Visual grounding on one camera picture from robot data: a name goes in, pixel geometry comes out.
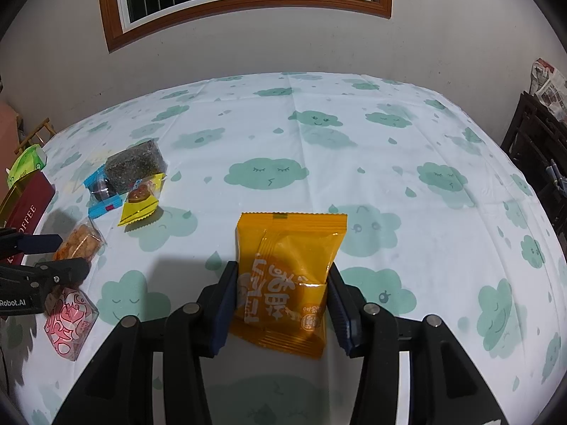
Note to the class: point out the orange snack packet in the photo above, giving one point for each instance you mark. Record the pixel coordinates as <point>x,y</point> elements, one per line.
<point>288,248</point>

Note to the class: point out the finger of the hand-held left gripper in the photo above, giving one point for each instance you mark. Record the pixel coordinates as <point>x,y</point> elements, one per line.
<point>62,272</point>
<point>42,243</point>

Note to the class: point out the red tin box gold inside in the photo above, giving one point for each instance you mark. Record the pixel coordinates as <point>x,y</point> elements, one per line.
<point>31,203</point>

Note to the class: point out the dark wooden cabinet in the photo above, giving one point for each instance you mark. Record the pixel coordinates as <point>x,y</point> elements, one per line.
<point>527,133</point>

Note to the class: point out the small yellow snack packet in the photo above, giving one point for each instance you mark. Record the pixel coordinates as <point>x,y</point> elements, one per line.
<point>137,208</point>

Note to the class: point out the light wooden chair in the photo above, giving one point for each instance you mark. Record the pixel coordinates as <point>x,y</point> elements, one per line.
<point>44,124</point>

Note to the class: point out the blue snack packet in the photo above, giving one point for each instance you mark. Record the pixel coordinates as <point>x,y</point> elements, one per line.
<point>104,208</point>

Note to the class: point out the pink patterned snack packet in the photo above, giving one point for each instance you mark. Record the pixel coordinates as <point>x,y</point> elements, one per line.
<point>71,323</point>

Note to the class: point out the green tissue pack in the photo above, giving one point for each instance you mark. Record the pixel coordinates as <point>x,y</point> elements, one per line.
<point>26,161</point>

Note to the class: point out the cloud printed tablecloth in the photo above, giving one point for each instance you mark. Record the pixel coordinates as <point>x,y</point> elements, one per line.
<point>398,141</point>

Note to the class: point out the clear fried twist packet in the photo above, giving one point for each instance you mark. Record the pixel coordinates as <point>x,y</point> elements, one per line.
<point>82,239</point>

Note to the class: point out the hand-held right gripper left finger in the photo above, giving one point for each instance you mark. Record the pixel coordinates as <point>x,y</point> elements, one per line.
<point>223,314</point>

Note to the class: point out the brown framed window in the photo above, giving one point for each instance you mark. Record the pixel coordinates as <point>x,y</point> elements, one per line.
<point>110,9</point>

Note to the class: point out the newspaper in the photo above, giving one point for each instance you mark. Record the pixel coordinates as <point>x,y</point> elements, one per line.
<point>551,88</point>

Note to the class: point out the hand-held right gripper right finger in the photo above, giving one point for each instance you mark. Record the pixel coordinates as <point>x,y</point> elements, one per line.
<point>343,318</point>

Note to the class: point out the clear dark sesame snack packet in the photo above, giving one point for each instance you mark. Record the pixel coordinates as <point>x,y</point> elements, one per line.
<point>133,164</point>

